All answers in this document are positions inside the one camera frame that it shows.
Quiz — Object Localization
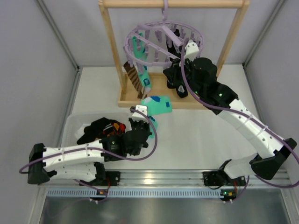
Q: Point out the orange argyle dark sock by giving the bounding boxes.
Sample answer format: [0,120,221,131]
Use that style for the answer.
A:
[101,120,126,137]

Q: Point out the aluminium mounting rail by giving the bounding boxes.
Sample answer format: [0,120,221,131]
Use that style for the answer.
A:
[37,169,292,199]

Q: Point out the brown striped sock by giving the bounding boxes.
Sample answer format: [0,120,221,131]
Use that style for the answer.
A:
[123,61,147,99]

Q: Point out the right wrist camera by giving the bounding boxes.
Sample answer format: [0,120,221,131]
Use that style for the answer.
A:
[184,40,199,61]

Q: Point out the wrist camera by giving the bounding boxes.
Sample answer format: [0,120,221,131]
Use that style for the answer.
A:
[184,40,199,61]
[130,105,148,117]

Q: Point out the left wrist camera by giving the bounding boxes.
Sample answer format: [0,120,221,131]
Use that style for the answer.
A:
[130,105,148,117]

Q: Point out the white plastic basket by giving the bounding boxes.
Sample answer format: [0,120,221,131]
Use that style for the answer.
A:
[58,111,136,164]

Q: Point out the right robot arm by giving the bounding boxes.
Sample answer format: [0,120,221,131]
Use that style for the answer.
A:
[163,57,297,185]

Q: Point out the purple round clip hanger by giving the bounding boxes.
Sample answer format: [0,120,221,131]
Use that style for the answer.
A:
[123,0,204,68]

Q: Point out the green sock back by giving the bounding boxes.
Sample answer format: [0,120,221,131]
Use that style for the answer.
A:
[132,36,151,94]

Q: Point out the wooden hanger rack stand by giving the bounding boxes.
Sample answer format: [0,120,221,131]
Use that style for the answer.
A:
[99,0,249,114]

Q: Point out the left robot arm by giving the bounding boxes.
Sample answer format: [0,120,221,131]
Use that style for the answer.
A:
[27,117,151,185]

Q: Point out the black sock with grey patch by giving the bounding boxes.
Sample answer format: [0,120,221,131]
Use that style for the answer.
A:
[163,67,188,98]

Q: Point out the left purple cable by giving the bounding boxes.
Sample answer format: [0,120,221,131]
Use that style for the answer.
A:
[19,106,158,203]

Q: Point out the green sock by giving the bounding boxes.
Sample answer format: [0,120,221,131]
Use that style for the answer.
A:
[140,96,172,130]
[132,36,151,94]

